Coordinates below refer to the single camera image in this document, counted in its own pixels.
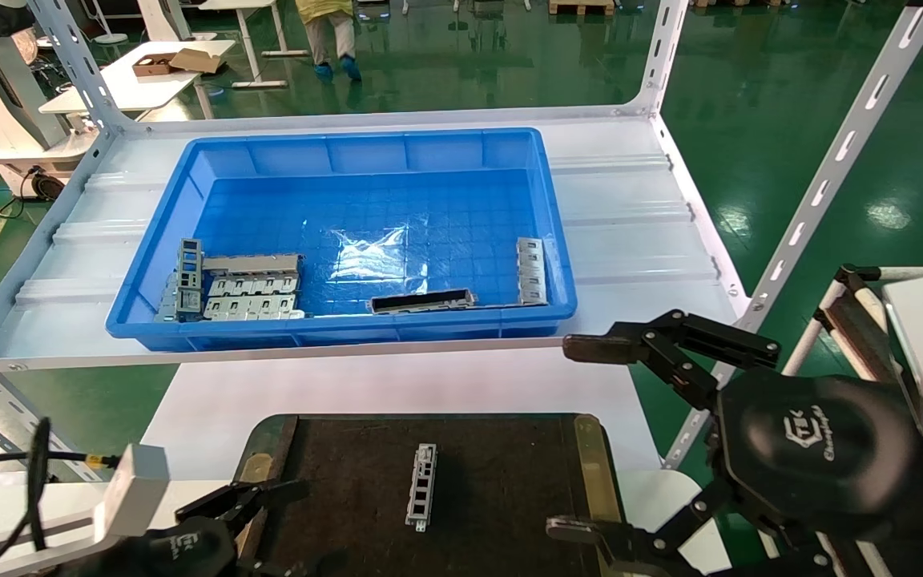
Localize open cardboard box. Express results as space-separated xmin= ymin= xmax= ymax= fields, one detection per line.
xmin=132 ymin=52 xmax=179 ymax=77

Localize white background table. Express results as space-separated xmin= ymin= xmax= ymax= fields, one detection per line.
xmin=38 ymin=40 xmax=238 ymax=121

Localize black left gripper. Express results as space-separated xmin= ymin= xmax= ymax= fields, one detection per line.
xmin=61 ymin=479 xmax=310 ymax=577

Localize flat cardboard piece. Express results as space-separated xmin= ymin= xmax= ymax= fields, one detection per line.
xmin=169 ymin=48 xmax=227 ymax=75

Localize long grey metal part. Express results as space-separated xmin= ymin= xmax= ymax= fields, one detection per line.
xmin=202 ymin=253 xmax=303 ymax=278

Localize black container tray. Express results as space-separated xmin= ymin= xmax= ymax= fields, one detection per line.
xmin=233 ymin=413 xmax=624 ymax=577

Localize person in yellow top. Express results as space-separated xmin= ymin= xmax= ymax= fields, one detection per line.
xmin=296 ymin=0 xmax=364 ymax=83

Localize white background desk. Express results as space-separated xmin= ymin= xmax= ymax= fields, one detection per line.
xmin=197 ymin=0 xmax=310 ymax=89

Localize blue plastic bin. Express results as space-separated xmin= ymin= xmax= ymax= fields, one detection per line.
xmin=106 ymin=128 xmax=578 ymax=352

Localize white tube stand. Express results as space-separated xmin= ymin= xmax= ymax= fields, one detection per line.
xmin=782 ymin=263 xmax=911 ymax=381

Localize grey slotted metal part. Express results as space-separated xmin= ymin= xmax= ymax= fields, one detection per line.
xmin=405 ymin=443 xmax=439 ymax=533

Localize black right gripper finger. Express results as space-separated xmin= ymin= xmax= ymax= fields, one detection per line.
xmin=562 ymin=310 xmax=783 ymax=411

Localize clear plastic film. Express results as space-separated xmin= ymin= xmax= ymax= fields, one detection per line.
xmin=328 ymin=227 xmax=413 ymax=283

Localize wooden pallet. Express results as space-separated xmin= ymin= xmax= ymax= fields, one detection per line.
xmin=548 ymin=0 xmax=616 ymax=17

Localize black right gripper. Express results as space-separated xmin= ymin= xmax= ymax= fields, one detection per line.
xmin=546 ymin=369 xmax=923 ymax=577

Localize white metal shelf rack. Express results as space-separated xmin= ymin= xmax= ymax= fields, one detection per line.
xmin=0 ymin=0 xmax=923 ymax=486

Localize small grey metal part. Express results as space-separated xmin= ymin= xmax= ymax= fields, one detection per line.
xmin=154 ymin=274 xmax=180 ymax=323

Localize metal part with dark inside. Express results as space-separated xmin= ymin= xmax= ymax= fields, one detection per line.
xmin=369 ymin=288 xmax=478 ymax=314

